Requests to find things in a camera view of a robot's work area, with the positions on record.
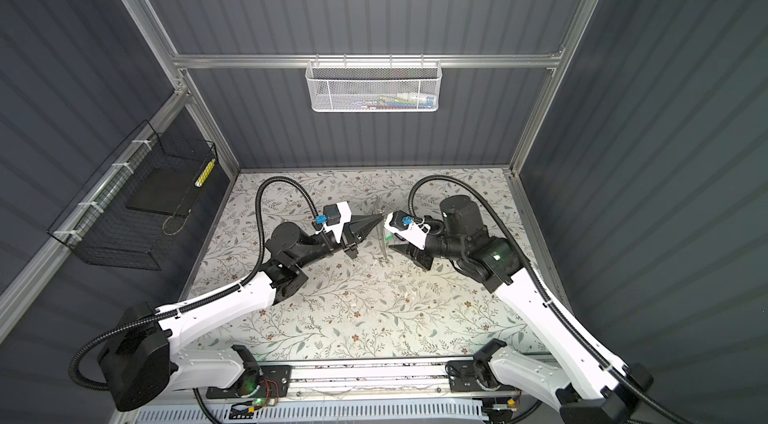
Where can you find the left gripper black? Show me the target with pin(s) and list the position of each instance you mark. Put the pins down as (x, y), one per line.
(350, 234)

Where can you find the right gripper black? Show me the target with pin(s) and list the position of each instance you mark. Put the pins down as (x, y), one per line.
(415, 253)

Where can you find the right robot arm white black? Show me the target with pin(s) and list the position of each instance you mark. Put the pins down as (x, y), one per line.
(461, 237)

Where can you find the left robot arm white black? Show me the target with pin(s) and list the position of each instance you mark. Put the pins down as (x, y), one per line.
(150, 355)

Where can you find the floral table mat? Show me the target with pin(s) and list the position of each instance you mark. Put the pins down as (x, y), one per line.
(379, 305)

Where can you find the yellow marker in basket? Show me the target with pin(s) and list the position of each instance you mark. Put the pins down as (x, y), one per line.
(205, 173)

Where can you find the black pad in basket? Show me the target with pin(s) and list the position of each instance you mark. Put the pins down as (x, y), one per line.
(165, 192)

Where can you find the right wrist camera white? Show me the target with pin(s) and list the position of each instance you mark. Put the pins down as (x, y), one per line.
(408, 228)

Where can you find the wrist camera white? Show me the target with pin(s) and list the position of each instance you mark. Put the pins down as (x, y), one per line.
(333, 219)
(408, 228)

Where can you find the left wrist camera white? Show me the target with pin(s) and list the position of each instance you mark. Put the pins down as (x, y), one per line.
(333, 219)

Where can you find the aluminium mounting rail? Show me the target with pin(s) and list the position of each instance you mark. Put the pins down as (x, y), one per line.
(372, 379)

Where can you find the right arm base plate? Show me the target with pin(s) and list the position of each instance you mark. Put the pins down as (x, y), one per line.
(463, 379)

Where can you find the white wire mesh basket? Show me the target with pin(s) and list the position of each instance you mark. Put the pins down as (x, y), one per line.
(388, 88)

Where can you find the white slotted cable duct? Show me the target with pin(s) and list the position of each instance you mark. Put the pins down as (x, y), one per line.
(361, 411)

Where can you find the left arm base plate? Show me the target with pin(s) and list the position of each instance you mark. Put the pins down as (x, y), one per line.
(271, 382)

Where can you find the black wire basket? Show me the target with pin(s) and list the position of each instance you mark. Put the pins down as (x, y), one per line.
(132, 216)

